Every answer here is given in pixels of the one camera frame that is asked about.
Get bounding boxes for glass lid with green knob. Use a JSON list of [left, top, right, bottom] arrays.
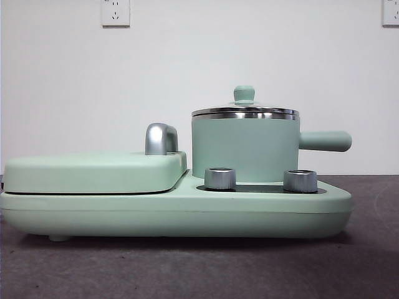
[[191, 85, 299, 119]]

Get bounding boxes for mint green pot with handle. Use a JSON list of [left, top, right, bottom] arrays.
[[191, 111, 352, 184]]

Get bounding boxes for white wall socket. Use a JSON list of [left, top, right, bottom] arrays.
[[101, 0, 131, 28], [382, 0, 399, 27]]

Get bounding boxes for mint green cover, silver handle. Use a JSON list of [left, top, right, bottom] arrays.
[[2, 123, 190, 194]]

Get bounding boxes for silver control knob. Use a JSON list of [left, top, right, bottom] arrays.
[[204, 167, 237, 190], [283, 169, 318, 192]]

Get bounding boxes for mint green breakfast machine base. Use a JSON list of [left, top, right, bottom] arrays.
[[0, 170, 353, 242]]

